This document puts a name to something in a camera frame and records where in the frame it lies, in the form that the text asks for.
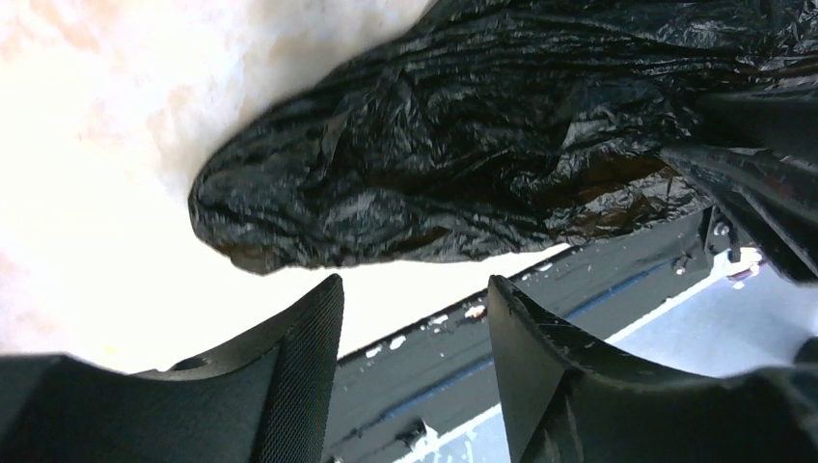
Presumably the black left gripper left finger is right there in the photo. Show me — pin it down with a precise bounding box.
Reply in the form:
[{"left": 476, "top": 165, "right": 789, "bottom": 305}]
[{"left": 1, "top": 275, "right": 344, "bottom": 462}]

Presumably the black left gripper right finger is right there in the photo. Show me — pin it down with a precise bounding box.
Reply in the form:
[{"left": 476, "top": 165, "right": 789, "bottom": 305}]
[{"left": 487, "top": 276, "right": 817, "bottom": 462}]

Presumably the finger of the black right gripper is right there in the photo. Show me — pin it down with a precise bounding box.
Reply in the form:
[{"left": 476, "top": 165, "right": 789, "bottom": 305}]
[{"left": 661, "top": 89, "right": 817, "bottom": 285}]

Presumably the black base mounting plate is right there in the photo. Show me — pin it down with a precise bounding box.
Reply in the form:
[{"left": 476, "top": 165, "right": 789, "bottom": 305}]
[{"left": 321, "top": 207, "right": 727, "bottom": 462}]

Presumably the black trash bag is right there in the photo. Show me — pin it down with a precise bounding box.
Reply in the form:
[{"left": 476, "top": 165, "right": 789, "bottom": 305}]
[{"left": 188, "top": 1, "right": 817, "bottom": 275}]

